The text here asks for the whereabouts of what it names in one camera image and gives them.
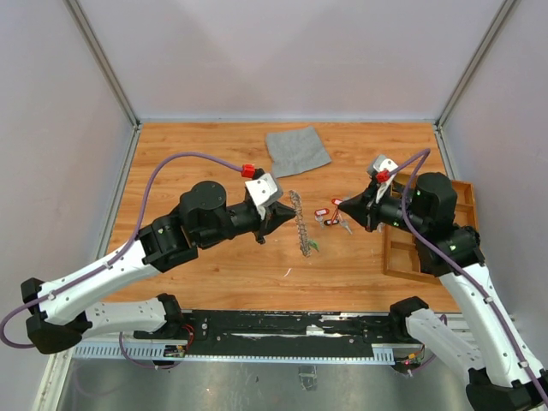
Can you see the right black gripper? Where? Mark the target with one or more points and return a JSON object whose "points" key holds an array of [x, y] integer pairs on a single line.
{"points": [[364, 207]]}

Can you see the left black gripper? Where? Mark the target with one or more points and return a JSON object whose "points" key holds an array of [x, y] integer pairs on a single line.
{"points": [[276, 215]]}

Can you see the green key tag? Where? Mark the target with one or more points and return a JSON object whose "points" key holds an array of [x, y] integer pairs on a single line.
{"points": [[313, 244]]}

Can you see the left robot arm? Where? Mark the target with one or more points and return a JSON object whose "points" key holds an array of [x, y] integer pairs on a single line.
{"points": [[71, 308]]}

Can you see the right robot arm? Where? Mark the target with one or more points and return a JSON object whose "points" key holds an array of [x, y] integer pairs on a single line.
{"points": [[498, 370]]}

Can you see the dark brown key tag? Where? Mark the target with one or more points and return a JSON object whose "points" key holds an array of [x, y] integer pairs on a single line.
{"points": [[336, 222]]}

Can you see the grey cloth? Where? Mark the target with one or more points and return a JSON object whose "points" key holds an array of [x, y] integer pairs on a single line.
{"points": [[296, 151]]}

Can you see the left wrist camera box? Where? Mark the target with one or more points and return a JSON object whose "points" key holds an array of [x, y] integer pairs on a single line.
{"points": [[264, 191]]}

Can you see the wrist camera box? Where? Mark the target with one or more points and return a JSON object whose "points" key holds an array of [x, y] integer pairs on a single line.
{"points": [[264, 191], [382, 171]]}

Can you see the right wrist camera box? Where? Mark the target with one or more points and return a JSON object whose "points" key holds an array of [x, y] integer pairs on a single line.
{"points": [[382, 171]]}

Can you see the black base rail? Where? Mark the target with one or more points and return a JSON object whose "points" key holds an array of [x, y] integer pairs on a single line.
{"points": [[282, 334]]}

